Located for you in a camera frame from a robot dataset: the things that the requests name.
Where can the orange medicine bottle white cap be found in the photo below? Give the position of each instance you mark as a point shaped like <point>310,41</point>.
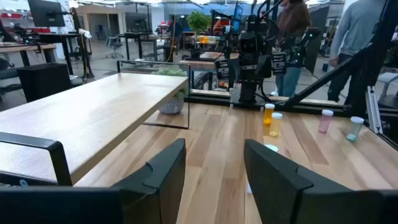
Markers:
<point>269,116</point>

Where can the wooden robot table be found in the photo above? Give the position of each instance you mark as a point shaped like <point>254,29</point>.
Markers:
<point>202,64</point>

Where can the green medicine bottle white cap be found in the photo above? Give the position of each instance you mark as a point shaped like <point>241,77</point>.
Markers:
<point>354,130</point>
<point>271,147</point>

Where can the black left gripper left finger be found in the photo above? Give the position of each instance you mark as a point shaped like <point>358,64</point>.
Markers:
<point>155,193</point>

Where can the black computer monitor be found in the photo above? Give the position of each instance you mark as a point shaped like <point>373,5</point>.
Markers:
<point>136,21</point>
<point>46,14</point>

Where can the black box cabinet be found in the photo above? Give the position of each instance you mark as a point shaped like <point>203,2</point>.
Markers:
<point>43,82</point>

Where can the silver aluminium extrusion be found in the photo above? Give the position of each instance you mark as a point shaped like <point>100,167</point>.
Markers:
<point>374,112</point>

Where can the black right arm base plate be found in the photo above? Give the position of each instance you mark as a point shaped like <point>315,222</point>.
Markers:
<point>234,98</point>

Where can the blue screen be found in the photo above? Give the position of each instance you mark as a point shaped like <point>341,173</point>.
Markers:
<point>238,14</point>

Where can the person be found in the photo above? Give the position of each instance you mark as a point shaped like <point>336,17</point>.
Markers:
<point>292,25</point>
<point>351,28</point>
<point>176,31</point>

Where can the grey office chair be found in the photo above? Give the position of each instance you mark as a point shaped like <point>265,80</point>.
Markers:
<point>112,42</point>

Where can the black desk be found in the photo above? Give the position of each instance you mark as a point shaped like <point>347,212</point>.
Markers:
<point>56,36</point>

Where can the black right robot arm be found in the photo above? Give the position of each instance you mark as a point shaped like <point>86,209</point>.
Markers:
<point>248,91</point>

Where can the green indoor tree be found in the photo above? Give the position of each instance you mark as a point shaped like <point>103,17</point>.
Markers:
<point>198,21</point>

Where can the wooden shelf with black frame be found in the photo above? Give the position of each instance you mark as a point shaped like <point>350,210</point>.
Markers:
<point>77,118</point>

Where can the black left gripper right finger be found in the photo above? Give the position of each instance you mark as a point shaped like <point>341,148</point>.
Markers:
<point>273,186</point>

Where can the pink medicine bottle white cap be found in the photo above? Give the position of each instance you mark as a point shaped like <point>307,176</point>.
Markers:
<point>325,122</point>

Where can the yellow medicine bottle white cap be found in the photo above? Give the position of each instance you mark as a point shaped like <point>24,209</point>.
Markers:
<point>275,126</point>

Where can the wooden desk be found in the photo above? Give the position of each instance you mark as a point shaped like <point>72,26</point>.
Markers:
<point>18,47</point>

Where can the green succulent in patterned pot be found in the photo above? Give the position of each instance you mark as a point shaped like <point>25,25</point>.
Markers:
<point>172,105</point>

